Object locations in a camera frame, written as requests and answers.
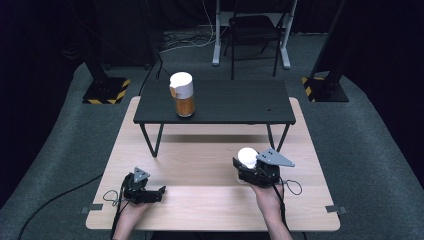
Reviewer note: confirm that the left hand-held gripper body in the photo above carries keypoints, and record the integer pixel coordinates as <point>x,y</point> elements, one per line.
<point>135,190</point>

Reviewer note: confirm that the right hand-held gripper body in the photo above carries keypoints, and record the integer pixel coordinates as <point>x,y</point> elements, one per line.
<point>263,173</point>

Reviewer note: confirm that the white-lidded jar with pale contents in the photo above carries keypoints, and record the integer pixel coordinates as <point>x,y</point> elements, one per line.
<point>247,157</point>

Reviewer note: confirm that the black raised shelf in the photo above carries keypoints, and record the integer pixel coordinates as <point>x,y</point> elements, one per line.
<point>233,100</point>

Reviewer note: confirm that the white-lidded jar with orange contents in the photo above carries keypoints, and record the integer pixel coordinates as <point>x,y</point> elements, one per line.
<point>183,96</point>

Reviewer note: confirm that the person's left hand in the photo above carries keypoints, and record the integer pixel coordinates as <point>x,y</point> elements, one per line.
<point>133,211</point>

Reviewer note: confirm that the person's right hand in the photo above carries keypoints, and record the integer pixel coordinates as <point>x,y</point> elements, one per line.
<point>268,198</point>

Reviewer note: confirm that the grey table edge clip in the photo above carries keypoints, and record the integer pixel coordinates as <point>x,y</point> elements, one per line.
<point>91,208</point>
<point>335,209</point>

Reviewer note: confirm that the black stand with striped base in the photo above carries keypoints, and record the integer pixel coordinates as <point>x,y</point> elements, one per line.
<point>105,90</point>
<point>328,88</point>

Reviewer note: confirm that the black folding chair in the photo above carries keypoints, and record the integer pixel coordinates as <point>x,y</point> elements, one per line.
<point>253,28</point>

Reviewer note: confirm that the white desk frame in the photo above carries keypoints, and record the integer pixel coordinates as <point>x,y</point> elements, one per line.
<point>217,50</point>

